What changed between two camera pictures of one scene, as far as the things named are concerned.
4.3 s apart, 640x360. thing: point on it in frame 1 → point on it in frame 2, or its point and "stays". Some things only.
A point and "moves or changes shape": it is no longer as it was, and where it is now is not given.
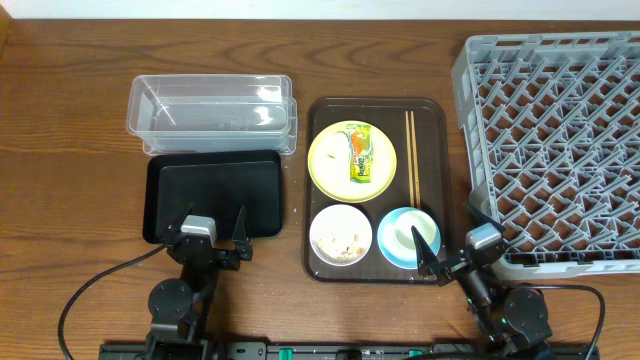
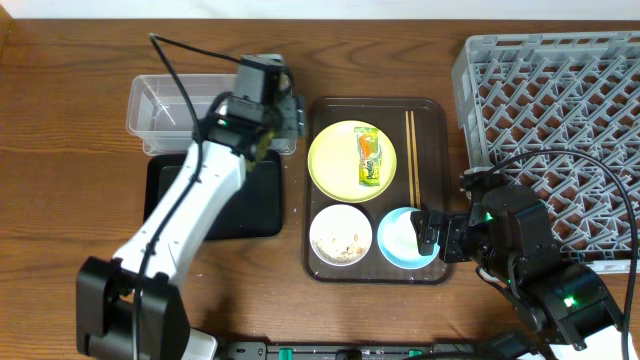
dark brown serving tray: x=374 y=168 stays
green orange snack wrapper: x=359 y=138 moves or changes shape
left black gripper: x=211 y=253 → x=291 y=122
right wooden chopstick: x=415 y=171 stays
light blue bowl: x=396 y=240 stays
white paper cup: x=424 y=223 stays
